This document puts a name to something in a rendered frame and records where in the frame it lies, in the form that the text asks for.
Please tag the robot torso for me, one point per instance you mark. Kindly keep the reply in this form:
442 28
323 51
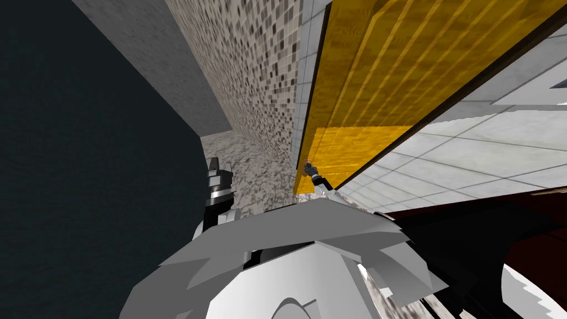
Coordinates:
292 230

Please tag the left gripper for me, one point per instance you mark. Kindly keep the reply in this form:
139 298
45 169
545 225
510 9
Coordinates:
220 179

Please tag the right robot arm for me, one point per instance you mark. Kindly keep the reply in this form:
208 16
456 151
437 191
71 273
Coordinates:
443 252

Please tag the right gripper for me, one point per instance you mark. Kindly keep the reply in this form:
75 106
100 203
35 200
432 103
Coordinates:
310 169

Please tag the yellow wooden door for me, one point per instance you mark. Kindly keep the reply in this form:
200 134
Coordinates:
390 66

